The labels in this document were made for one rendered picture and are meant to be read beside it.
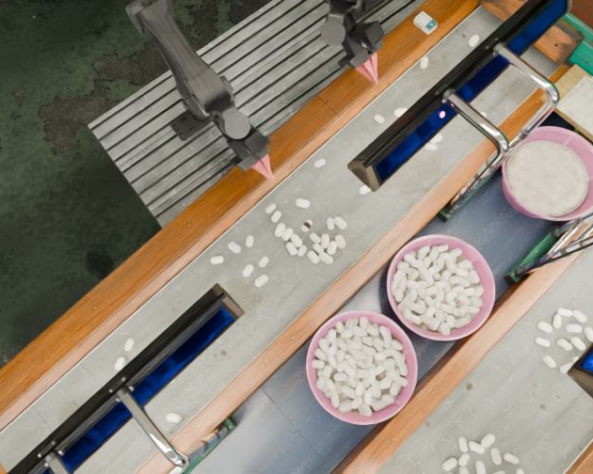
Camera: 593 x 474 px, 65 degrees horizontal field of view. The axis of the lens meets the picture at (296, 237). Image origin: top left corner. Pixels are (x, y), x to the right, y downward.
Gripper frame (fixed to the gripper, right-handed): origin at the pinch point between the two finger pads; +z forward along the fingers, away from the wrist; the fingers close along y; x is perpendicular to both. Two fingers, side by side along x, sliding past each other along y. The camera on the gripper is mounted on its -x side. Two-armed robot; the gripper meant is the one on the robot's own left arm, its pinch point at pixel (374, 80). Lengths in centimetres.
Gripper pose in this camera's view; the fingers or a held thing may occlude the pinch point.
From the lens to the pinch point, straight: 130.7
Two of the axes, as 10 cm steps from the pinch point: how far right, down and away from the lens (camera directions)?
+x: -4.2, -2.6, 8.7
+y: 7.3, -6.7, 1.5
